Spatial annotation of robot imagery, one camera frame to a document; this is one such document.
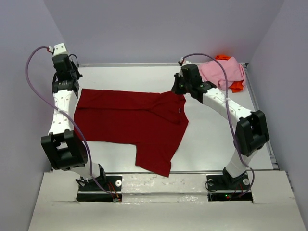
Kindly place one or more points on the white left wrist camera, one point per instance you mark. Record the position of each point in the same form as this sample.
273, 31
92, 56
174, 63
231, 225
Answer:
58, 49

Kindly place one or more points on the dark red t shirt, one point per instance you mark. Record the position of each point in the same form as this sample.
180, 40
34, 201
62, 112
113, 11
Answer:
154, 122

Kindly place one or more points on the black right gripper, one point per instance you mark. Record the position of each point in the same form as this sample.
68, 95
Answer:
175, 88

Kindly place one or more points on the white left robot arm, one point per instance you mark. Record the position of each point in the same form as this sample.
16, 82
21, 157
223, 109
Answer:
63, 145

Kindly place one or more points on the orange t shirt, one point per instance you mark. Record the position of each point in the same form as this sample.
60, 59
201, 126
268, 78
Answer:
234, 71

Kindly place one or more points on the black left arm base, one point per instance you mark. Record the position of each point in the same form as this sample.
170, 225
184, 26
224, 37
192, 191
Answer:
106, 188

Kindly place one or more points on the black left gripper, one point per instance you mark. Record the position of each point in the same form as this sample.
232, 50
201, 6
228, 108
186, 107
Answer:
77, 74

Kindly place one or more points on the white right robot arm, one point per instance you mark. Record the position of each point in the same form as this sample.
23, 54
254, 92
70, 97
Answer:
249, 128

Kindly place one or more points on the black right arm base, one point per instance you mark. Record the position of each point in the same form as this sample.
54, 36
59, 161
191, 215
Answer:
221, 189

